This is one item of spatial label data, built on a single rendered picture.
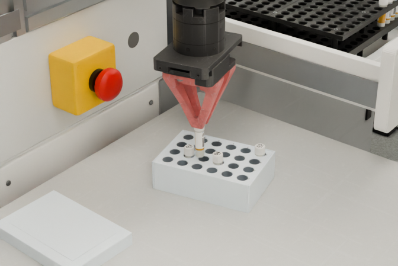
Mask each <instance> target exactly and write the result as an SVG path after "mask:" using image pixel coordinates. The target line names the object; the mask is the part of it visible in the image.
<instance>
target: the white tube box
mask: <svg viewBox="0 0 398 266"><path fill-rule="evenodd" d="M189 144H190V145H194V157H193V158H186V157H185V155H184V146H185V145H189ZM216 151H219V152H222V153H223V164H222V165H215V164H214V163H213V152H216ZM274 172H275V151H273V150H269V149H265V156H263V157H258V156H256V155H255V147H254V146H251V145H246V144H243V143H238V142H234V141H230V140H226V139H221V138H218V137H213V136H208V135H204V156H203V157H202V158H198V157H196V155H195V133H194V132H190V131H186V130H182V131H181V132H180V133H179V134H178V135H177V136H176V137H175V138H174V139H173V141H172V142H171V143H170V144H169V145H168V146H167V147H166V148H165V149H164V150H163V151H162V152H161V153H160V154H159V155H158V156H157V157H156V158H155V159H154V160H153V161H152V182H153V188H154V189H156V190H161V191H165V192H168V193H172V194H176V195H179V196H183V197H188V198H192V199H195V200H199V201H203V202H206V203H210V204H215V205H218V206H222V207H226V208H229V209H233V210H237V211H242V212H245V213H249V212H250V211H251V210H252V208H253V207H254V205H255V204H256V202H257V201H258V200H259V198H260V197H261V195H262V194H263V193H264V191H265V190H266V189H267V187H268V186H269V184H270V183H271V181H272V180H273V178H274Z"/></svg>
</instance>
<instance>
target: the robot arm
mask: <svg viewBox="0 0 398 266"><path fill-rule="evenodd" d="M225 7H226V0H172V20H173V42H172V43H170V44H169V45H168V46H166V47H165V48H164V49H163V50H162V51H161V52H159V53H158V54H157V55H156V56H155V57H153V68H154V70H156V71H160V72H162V77H163V79H164V81H165V82H166V84H167V85H168V86H169V88H170V90H171V91H172V93H173V94H174V96H175V97H176V99H177V100H178V102H179V103H180V105H181V107H182V109H183V111H184V113H185V115H186V117H187V119H188V121H189V123H190V125H191V127H193V128H197V129H203V128H204V126H205V124H207V123H208V122H209V120H210V118H211V116H212V113H213V111H214V109H215V107H216V105H217V103H218V101H219V99H220V97H221V95H222V94H223V92H224V90H225V88H226V86H227V84H228V83H229V81H230V79H231V77H232V75H233V73H234V71H235V69H236V59H235V58H232V57H230V54H229V53H230V52H231V51H232V50H233V49H234V48H235V47H236V46H240V47H242V35H241V34H238V33H231V32H227V31H225ZM197 86H198V87H200V90H202V91H204V92H205V93H206V94H205V97H204V101H203V104H202V107H201V105H200V102H199V99H198V95H197V89H196V87H197Z"/></svg>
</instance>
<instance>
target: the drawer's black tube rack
mask: <svg viewBox="0 0 398 266"><path fill-rule="evenodd" d="M378 3H379V0H226V7H225V17H226V18H230V19H233V20H236V21H240V22H243V23H247V24H250V25H254V26H257V27H261V28H264V29H267V30H271V31H274V32H278V33H281V34H285V35H288V36H292V37H295V38H298V39H302V40H305V41H309V42H312V43H316V44H319V45H322V46H326V47H330V48H332V49H336V50H340V51H342V52H346V53H350V54H352V55H356V54H357V56H360V57H362V53H363V49H365V48H366V47H368V46H369V45H371V44H372V43H374V42H375V41H377V40H378V39H379V38H381V37H382V39H383V40H387V37H388V32H390V31H392V30H393V29H394V28H396V27H397V26H398V17H397V18H394V20H393V21H390V23H389V24H385V26H384V27H379V26H377V19H376V20H375V21H373V22H371V23H370V24H369V25H367V26H365V27H364V28H362V29H360V30H359V31H357V32H356V33H354V34H353V35H351V36H350V37H348V38H347V39H345V40H344V41H340V40H337V39H333V38H330V33H331V32H333V31H334V30H338V28H339V27H341V26H342V25H344V24H346V23H347V22H349V21H351V20H352V19H354V18H355V17H357V16H359V15H360V14H362V13H366V12H365V11H366V10H368V9H370V8H372V7H373V6H375V5H377V4H378Z"/></svg>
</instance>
